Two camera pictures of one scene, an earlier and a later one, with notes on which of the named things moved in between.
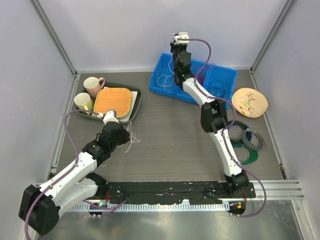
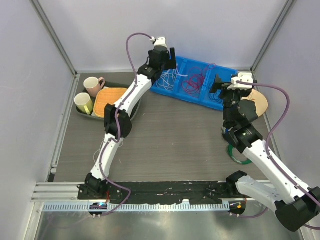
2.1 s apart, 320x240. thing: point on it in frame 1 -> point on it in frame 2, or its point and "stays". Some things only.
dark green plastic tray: x=137 y=105 stays
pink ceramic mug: x=93 y=85 stays
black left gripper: x=125 y=134 -> x=172 y=57
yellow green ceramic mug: x=83 y=101 stays
